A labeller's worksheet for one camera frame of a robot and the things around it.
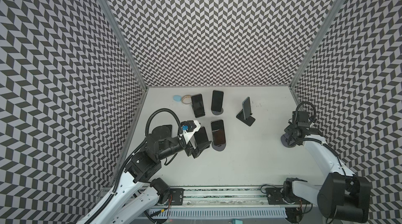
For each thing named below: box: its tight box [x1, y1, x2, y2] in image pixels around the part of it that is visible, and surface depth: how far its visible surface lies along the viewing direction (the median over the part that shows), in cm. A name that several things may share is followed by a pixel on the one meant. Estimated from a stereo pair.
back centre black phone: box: [210, 90, 225, 112], surface depth 98 cm
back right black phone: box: [242, 96, 252, 120], surface depth 93 cm
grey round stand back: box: [211, 107, 224, 116], surface depth 104 cm
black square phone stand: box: [235, 108, 256, 127], surface depth 99 cm
